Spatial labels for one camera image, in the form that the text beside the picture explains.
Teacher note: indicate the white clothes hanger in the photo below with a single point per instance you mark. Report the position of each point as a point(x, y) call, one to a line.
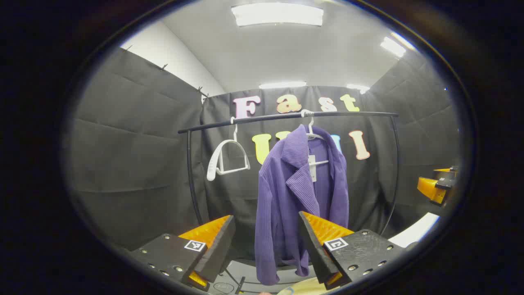
point(311, 123)
point(213, 164)

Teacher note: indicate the cream laundry hamper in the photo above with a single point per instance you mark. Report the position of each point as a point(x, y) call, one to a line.
point(305, 287)

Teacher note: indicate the black backdrop cloth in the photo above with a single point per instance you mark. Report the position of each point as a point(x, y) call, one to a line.
point(135, 155)

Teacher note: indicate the purple ribbed jacket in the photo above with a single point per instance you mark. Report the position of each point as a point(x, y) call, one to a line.
point(286, 196)

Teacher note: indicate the large ceiling light panel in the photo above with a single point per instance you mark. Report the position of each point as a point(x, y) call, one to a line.
point(278, 14)

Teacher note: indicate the white panel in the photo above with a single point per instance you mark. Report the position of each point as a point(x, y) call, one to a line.
point(415, 231)

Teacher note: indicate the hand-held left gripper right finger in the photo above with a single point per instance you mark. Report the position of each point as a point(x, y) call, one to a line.
point(313, 246)

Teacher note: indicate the black metal clothes rack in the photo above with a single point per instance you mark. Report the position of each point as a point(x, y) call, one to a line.
point(254, 119)

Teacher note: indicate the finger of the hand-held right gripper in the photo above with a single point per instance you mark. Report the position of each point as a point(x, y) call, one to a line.
point(430, 188)
point(448, 172)

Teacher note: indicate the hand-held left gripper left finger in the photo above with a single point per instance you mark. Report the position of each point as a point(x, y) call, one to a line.
point(219, 246)

